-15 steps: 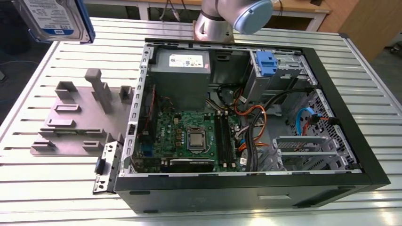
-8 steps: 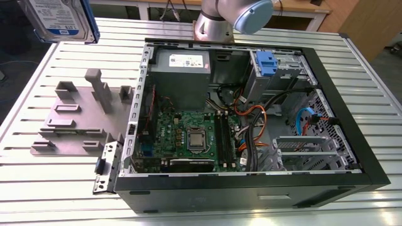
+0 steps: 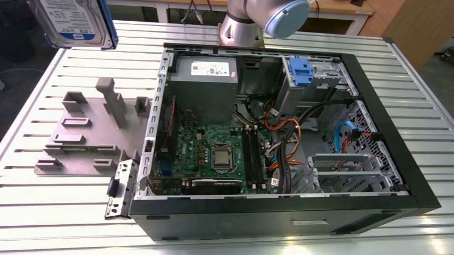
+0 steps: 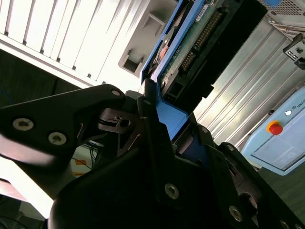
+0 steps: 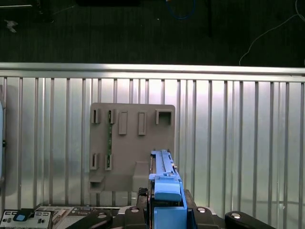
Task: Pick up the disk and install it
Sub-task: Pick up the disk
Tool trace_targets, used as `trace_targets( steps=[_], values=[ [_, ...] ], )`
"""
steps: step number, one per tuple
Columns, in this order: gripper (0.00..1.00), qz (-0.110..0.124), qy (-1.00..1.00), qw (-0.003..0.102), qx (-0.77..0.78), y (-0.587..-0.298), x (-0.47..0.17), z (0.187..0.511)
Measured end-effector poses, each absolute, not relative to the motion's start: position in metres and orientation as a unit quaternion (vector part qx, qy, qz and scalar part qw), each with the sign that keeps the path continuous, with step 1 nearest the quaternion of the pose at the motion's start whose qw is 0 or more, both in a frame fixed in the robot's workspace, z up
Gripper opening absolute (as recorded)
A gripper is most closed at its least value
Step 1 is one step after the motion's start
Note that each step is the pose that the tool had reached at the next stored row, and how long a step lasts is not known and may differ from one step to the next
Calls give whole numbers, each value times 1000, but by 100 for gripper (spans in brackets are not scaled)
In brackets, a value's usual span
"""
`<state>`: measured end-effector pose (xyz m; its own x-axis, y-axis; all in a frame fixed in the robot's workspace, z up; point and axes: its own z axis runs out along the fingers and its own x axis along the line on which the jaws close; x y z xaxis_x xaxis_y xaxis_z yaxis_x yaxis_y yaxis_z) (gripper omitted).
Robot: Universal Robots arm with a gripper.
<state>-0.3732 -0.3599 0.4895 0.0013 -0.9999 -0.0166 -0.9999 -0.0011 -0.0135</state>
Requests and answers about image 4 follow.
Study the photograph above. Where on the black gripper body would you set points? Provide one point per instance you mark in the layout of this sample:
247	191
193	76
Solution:
114	195

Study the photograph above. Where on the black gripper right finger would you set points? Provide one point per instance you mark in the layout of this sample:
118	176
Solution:
250	190

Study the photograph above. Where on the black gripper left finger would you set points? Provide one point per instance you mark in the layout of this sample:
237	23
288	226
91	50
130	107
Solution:
59	114

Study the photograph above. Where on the hard disk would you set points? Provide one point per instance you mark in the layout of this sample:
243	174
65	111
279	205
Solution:
226	47

